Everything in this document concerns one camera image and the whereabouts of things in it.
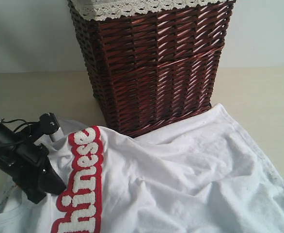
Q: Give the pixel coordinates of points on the dark brown wicker basket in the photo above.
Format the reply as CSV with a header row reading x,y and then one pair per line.
x,y
148,71

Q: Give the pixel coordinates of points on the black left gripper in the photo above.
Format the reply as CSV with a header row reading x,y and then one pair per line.
x,y
29,166

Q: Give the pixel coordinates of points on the white t-shirt red lettering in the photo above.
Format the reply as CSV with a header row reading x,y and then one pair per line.
x,y
204,174

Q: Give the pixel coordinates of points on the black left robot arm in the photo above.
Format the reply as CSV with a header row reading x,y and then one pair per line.
x,y
26,132

